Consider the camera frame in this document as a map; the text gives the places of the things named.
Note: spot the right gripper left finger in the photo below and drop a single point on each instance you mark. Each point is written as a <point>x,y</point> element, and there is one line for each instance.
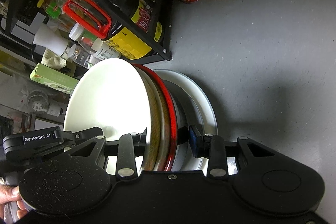
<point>126,165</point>

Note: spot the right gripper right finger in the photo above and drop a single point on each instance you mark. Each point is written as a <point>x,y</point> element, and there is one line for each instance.
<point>212,148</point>

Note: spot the white Sweet plate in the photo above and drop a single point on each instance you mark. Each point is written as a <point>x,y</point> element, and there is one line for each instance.
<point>209,125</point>

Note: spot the red and black bowl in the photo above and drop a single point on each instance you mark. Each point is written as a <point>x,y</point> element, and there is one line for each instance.
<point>174,134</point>

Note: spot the white bowl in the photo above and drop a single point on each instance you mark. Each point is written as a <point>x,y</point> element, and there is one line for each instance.
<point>158,135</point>
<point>113,97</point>

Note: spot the white Bakery plate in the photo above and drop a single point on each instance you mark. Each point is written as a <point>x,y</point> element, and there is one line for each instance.
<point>187,115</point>

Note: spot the person left hand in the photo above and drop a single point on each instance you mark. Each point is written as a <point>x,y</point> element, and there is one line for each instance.
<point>11,194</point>

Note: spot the green carton box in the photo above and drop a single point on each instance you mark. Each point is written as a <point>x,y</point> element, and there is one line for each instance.
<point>53,79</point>

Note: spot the white lidded jar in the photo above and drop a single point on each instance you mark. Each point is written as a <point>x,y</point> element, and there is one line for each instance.
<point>101,51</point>

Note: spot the clear salt jar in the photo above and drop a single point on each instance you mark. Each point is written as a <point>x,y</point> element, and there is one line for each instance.
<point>79,56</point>

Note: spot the green spice bottle white cap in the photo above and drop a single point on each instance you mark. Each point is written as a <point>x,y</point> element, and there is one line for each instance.
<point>81,35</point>

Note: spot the black metal shelf rack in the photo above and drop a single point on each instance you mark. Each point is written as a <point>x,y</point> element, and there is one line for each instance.
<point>137,29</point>

